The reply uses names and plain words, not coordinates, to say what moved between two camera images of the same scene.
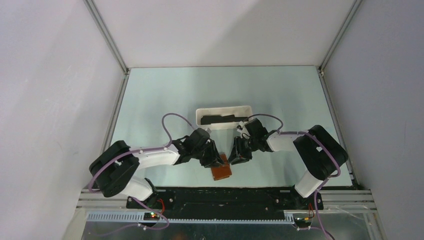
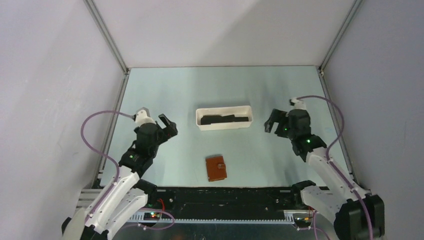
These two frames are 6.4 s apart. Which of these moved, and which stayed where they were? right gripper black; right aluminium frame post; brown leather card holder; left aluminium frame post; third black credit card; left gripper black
Moved: right gripper black; left gripper black; brown leather card holder
Stayed: right aluminium frame post; left aluminium frame post; third black credit card
